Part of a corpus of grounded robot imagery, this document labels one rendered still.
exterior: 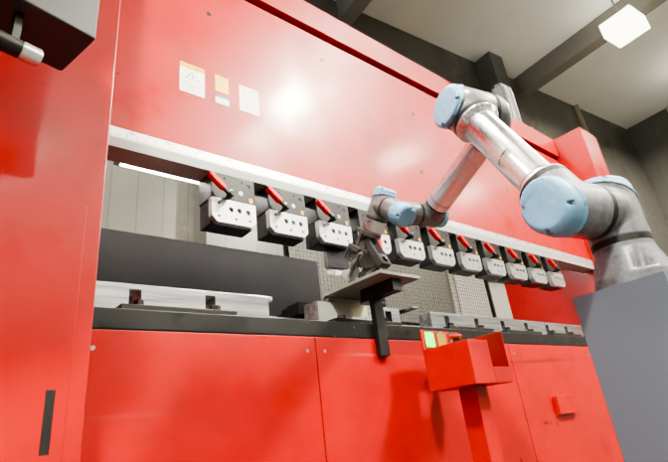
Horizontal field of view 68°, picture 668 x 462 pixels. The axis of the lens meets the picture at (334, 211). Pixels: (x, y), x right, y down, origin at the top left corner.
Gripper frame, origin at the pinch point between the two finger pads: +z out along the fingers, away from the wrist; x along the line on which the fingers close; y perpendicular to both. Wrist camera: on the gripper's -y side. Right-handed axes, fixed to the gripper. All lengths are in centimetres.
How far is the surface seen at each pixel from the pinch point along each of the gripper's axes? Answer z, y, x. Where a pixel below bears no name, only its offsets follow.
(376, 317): 2.4, -15.8, 3.1
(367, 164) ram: -41, 37, -18
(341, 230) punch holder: -15.9, 15.8, 1.2
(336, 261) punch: -5.3, 11.5, 2.2
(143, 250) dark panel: 16, 60, 51
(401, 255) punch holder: -11.2, 13.4, -29.8
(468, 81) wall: -204, 407, -468
